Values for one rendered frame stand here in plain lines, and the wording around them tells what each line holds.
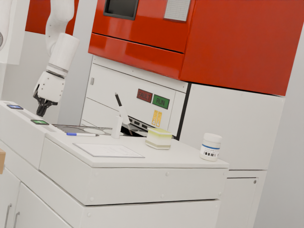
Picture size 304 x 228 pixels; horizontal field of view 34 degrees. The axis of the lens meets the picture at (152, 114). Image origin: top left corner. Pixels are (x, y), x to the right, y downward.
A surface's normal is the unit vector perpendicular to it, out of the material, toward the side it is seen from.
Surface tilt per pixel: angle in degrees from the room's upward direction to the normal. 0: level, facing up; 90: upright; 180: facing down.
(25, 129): 90
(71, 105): 90
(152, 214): 90
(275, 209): 90
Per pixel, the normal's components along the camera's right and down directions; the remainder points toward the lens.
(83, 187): -0.78, -0.07
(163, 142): 0.64, 0.25
